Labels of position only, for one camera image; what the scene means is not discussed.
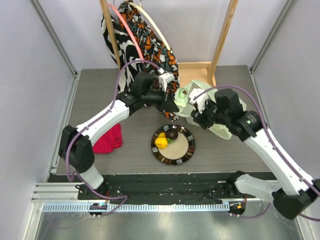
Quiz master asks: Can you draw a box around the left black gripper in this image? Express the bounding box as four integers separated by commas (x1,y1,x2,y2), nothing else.
141,86,180,113

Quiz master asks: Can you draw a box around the pale green plastic bag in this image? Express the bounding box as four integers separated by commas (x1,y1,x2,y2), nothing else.
174,80,232,140

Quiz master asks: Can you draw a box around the dark purple fake mangosteen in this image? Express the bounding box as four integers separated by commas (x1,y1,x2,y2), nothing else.
165,128,179,144

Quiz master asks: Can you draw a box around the beige plate with dark rim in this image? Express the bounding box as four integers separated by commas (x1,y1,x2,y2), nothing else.
150,124,196,166

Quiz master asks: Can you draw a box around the yellow fake pear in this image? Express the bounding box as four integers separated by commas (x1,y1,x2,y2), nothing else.
154,132,169,149

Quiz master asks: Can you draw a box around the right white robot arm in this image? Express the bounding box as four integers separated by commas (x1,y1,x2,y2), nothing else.
189,85,320,220

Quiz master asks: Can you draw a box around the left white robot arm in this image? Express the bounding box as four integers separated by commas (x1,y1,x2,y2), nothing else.
58,72,179,200

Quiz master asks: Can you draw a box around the wooden clothes rack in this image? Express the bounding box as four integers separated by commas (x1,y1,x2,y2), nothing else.
99,0,238,86

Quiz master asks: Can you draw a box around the zebra print garment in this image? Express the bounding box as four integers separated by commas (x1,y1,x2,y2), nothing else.
101,15,148,93

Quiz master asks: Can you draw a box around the orange grey camouflage garment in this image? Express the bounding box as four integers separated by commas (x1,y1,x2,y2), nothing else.
117,0,181,121

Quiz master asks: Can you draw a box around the red cloth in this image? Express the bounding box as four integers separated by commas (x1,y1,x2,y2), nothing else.
92,124,123,154

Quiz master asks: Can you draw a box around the cream clothes hanger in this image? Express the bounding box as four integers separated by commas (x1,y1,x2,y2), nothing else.
129,2,171,51

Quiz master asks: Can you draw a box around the pink clothes hanger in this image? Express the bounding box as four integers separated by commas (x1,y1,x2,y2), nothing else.
107,3,144,60

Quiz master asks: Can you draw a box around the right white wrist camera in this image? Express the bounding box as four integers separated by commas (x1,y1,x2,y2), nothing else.
188,88,208,113

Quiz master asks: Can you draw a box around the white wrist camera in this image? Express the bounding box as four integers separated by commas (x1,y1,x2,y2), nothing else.
158,68,175,92
188,88,208,113

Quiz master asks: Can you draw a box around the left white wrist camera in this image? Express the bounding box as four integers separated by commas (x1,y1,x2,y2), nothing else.
158,68,175,92

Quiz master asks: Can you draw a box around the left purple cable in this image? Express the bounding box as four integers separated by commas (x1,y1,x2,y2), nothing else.
66,59,163,218

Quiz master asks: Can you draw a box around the purple cable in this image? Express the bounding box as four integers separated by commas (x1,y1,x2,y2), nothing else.
66,59,163,218
193,84,320,222

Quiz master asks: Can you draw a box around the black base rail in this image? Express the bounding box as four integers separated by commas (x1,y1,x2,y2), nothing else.
48,172,256,203

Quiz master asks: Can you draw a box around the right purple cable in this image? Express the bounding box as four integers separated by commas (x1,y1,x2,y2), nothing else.
193,84,320,222

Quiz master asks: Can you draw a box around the white slotted cable duct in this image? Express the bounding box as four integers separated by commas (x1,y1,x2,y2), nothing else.
42,201,230,213

